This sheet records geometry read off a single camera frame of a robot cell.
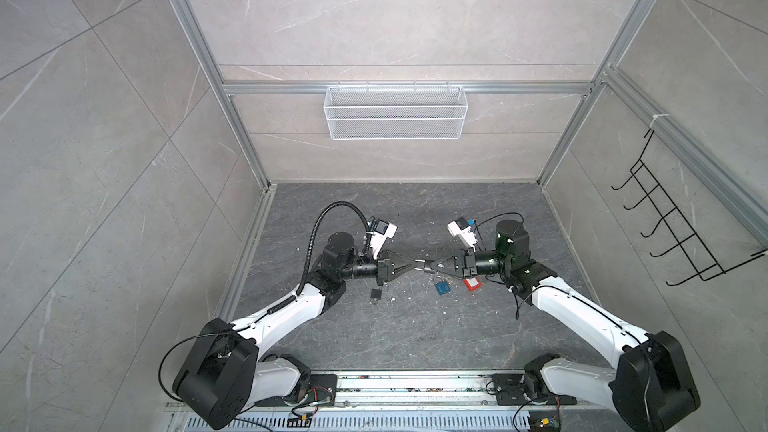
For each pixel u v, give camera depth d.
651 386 0.40
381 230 0.67
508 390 0.73
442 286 0.91
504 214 0.67
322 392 0.73
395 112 1.01
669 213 0.68
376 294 0.90
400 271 0.70
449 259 0.69
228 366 0.40
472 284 0.90
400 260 0.69
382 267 0.65
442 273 0.68
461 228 0.70
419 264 0.70
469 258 0.65
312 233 0.84
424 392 0.75
